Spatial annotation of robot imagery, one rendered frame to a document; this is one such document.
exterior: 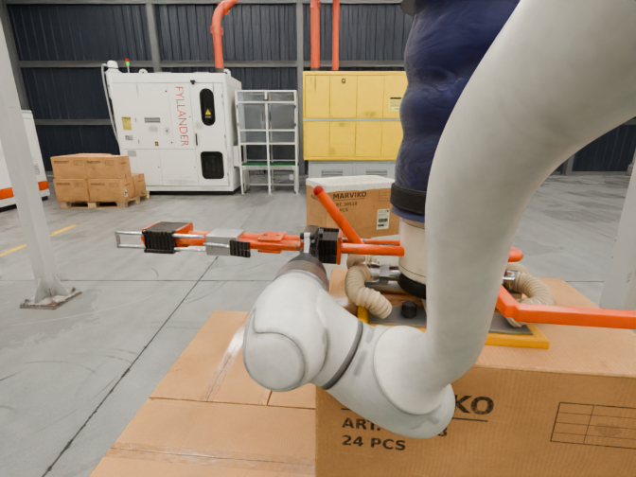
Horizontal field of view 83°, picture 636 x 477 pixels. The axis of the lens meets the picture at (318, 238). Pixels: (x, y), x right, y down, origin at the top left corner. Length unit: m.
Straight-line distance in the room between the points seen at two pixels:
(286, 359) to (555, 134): 0.31
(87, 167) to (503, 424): 7.34
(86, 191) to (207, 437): 6.71
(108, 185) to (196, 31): 5.93
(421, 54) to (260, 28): 10.91
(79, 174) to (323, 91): 4.81
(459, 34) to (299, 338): 0.51
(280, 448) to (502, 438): 0.61
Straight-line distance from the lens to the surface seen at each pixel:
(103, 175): 7.47
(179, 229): 0.84
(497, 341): 0.74
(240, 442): 1.19
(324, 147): 7.92
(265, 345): 0.40
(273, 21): 11.57
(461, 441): 0.78
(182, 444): 1.23
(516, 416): 0.77
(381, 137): 8.02
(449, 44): 0.67
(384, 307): 0.71
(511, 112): 0.20
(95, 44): 12.99
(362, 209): 2.58
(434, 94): 0.67
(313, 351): 0.41
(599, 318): 0.62
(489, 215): 0.23
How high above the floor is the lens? 1.39
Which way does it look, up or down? 17 degrees down
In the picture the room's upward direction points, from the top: straight up
